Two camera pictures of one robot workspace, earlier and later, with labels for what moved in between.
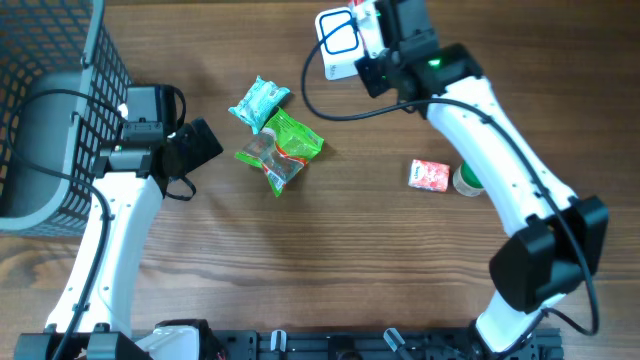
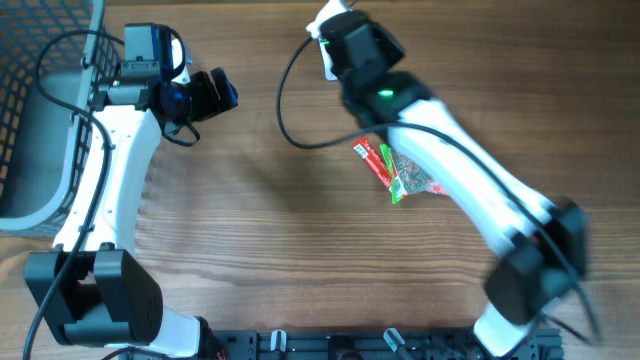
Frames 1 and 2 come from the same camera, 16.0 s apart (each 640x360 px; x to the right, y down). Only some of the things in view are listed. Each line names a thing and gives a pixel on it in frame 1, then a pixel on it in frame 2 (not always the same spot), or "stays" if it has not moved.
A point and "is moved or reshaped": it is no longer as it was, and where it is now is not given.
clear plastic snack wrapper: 263,148 to 411,179
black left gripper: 199,154 to 211,104
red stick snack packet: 365,15 is moved or reshaped
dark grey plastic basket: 64,84 stays
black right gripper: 367,73 to 387,46
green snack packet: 294,139 to 385,149
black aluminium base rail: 372,344 stays
